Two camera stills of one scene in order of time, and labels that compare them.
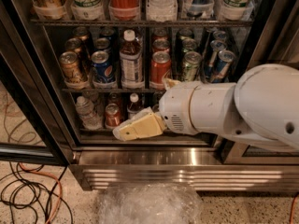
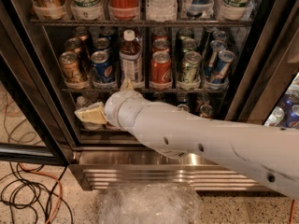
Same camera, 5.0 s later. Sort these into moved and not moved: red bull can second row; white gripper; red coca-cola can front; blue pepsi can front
Moved: white gripper
Not moved: red coca-cola can front; red bull can second row; blue pepsi can front
